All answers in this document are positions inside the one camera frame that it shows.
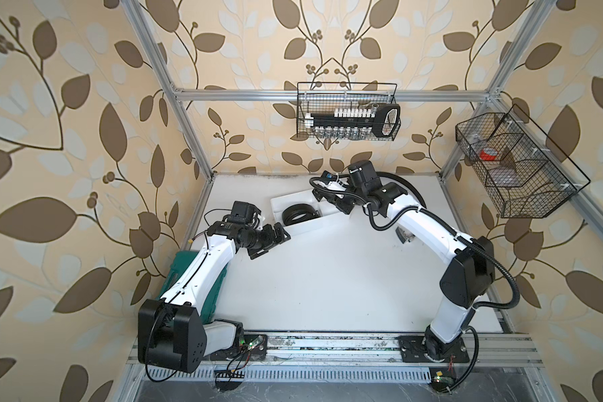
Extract aluminium front rail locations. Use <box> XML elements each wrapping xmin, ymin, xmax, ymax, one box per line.
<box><xmin>127</xmin><ymin>330</ymin><xmax>544</xmax><ymax>368</ymax></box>

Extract wire basket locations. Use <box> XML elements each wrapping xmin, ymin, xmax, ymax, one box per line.
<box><xmin>295</xmin><ymin>81</ymin><xmax>401</xmax><ymax>142</ymax></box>
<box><xmin>455</xmin><ymin>104</ymin><xmax>591</xmax><ymax>219</ymax></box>

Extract black socket set rail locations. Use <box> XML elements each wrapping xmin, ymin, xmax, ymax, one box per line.
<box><xmin>304</xmin><ymin>103</ymin><xmax>401</xmax><ymax>140</ymax></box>

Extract right wire basket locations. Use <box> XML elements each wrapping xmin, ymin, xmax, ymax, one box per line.
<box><xmin>455</xmin><ymin>104</ymin><xmax>591</xmax><ymax>219</ymax></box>

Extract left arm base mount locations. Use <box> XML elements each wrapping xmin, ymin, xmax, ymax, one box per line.
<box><xmin>203</xmin><ymin>333</ymin><xmax>268</xmax><ymax>362</ymax></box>

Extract red item in basket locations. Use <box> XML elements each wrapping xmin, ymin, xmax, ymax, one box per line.
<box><xmin>479</xmin><ymin>147</ymin><xmax>498</xmax><ymax>162</ymax></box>

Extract back wire basket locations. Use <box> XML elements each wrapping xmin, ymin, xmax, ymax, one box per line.
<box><xmin>295</xmin><ymin>81</ymin><xmax>401</xmax><ymax>142</ymax></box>

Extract white divided storage tray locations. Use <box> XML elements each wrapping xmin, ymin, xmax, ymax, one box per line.
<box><xmin>271</xmin><ymin>190</ymin><xmax>349</xmax><ymax>236</ymax></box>

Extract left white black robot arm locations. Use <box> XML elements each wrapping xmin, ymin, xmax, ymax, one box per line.
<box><xmin>137</xmin><ymin>201</ymin><xmax>291</xmax><ymax>374</ymax></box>

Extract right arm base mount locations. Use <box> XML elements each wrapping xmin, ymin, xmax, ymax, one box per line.
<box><xmin>397</xmin><ymin>335</ymin><xmax>471</xmax><ymax>363</ymax></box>

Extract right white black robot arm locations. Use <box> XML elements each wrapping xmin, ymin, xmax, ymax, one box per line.
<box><xmin>309</xmin><ymin>161</ymin><xmax>521</xmax><ymax>358</ymax></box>

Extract black belt front loop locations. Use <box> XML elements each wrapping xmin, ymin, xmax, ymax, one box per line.
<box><xmin>281</xmin><ymin>204</ymin><xmax>321</xmax><ymax>226</ymax></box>

